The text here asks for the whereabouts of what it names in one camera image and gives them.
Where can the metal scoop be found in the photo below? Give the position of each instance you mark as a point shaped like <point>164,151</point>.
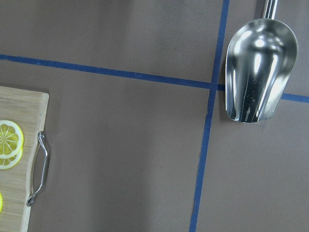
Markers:
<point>259,62</point>

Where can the bamboo cutting board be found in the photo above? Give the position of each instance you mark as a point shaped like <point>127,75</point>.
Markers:
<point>28,110</point>

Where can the upper stacked lemon slice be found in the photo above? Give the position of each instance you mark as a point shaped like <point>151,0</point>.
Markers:
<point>11,139</point>

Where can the stacked lemon slice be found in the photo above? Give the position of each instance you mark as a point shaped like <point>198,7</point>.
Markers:
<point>11,139</point>
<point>8,163</point>

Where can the lower stacked lemon slice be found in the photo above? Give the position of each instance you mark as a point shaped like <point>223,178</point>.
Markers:
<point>8,163</point>

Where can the single lemon slice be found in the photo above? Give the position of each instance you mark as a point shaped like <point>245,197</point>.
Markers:
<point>1,202</point>

